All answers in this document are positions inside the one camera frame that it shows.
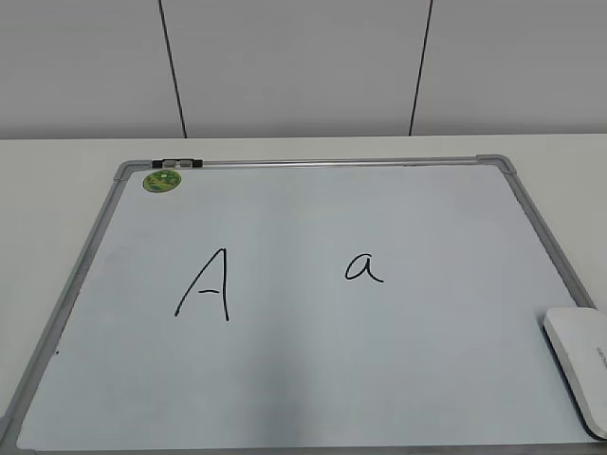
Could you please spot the white whiteboard eraser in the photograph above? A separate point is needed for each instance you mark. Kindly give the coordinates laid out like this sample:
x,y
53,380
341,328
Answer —
x,y
578,338

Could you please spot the grey framed whiteboard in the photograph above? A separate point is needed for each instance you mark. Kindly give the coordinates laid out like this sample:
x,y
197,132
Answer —
x,y
376,306

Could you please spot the green round magnet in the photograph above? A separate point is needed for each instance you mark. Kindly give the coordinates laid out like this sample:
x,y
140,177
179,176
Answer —
x,y
161,181

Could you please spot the black silver board clip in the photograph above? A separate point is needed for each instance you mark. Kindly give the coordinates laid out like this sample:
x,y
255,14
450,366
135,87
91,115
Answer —
x,y
177,163

